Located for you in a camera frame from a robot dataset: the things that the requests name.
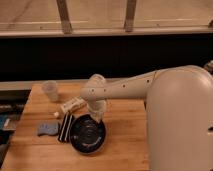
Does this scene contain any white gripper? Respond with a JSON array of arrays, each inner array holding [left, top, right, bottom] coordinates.
[[88, 100, 107, 123]]

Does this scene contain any dark ceramic bowl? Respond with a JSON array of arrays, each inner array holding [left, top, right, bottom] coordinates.
[[69, 114, 106, 154]]

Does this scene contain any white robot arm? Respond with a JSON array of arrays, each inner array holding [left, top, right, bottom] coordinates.
[[81, 65, 213, 171]]

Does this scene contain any blue grey sponge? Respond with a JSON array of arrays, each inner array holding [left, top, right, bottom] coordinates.
[[37, 122, 60, 136]]

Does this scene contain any translucent plastic cup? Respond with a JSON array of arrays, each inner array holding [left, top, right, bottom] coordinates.
[[42, 80, 59, 102]]

